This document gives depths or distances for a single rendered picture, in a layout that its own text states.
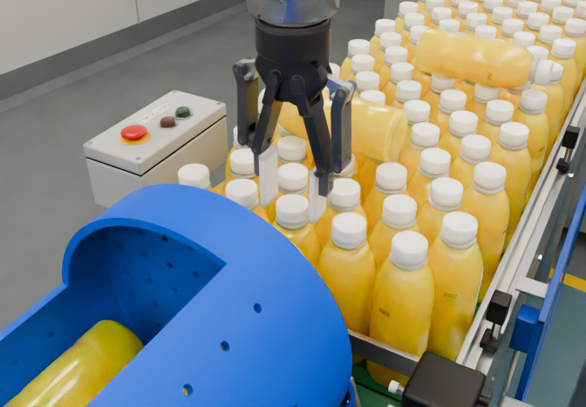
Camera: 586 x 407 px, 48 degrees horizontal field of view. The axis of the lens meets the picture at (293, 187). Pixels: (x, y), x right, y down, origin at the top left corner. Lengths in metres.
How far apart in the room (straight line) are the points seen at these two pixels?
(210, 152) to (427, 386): 0.49
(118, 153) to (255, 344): 0.47
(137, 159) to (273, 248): 0.39
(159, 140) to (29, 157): 2.33
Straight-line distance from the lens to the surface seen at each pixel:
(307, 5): 0.61
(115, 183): 0.92
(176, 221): 0.52
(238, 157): 0.85
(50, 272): 2.50
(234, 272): 0.49
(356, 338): 0.78
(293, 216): 0.75
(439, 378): 0.72
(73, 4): 3.94
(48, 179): 3.02
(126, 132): 0.92
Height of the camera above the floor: 1.54
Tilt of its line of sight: 34 degrees down
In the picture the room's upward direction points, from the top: straight up
